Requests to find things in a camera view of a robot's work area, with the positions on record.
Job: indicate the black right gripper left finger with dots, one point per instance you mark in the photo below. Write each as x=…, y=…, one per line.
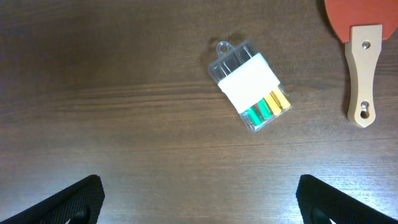
x=78, y=203

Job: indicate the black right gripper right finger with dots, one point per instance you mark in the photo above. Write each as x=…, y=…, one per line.
x=321, y=203

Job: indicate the clear case of screwdrivers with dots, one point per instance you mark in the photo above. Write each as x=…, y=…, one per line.
x=243, y=74

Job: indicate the orange scraper with wooden handle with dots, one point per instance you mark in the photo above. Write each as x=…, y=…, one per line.
x=362, y=25

